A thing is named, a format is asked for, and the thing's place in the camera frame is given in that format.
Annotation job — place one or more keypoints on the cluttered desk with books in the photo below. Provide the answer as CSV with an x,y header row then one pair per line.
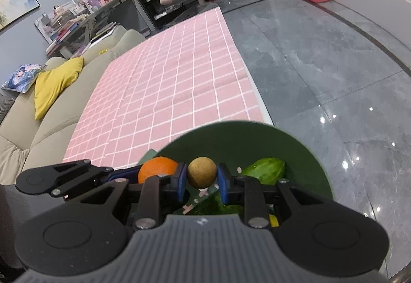
x,y
73,26

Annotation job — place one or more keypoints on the yellow-green pear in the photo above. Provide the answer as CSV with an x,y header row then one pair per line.
x,y
273,221

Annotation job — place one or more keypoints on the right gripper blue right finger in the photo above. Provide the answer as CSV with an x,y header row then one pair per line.
x,y
246,192

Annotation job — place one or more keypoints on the beige sofa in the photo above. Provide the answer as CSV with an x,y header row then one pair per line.
x,y
26,142

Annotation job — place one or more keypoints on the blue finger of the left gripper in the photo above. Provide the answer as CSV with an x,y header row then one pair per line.
x,y
131,174

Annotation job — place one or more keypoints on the orange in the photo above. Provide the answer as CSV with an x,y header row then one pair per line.
x,y
156,166

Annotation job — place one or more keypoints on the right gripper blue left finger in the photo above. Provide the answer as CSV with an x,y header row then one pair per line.
x,y
160,196

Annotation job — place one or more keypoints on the yellow cushion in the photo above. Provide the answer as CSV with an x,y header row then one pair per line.
x,y
50,84

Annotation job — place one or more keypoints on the green cucumber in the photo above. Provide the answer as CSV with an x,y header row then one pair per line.
x,y
267,170

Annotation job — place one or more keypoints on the blue patterned cushion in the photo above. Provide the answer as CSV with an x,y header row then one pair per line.
x,y
22,79

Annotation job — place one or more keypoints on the green plastic colander bowl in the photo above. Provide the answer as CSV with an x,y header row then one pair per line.
x,y
238,144

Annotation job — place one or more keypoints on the pink checkered tablecloth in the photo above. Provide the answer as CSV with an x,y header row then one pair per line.
x,y
185,77

